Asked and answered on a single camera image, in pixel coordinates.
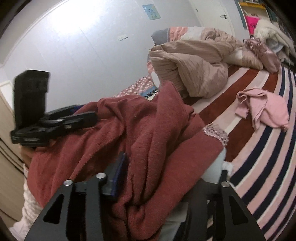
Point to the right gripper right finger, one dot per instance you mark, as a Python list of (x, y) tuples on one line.
[(231, 218)]

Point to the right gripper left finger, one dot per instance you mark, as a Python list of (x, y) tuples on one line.
[(77, 211)]

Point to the red knit garment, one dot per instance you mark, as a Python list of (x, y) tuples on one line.
[(168, 148)]

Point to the person left hand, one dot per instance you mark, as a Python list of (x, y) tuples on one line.
[(27, 154)]

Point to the light grey garment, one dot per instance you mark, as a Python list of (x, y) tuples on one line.
[(179, 213)]

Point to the striped bed blanket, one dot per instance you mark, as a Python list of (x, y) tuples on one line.
[(263, 160)]

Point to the pink small garment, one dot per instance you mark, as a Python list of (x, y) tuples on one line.
[(264, 107)]

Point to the beige rumpled duvet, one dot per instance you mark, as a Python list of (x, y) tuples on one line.
[(196, 59)]

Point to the cream blanket pile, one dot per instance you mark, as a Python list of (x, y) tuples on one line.
[(266, 30)]

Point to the pink shopping bag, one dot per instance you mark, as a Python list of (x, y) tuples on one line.
[(251, 23)]

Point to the white door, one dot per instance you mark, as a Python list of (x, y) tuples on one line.
[(212, 14)]

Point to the yellow shelf unit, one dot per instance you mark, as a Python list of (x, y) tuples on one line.
[(250, 8)]

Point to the small wall poster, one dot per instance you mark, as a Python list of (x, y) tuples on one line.
[(151, 11)]

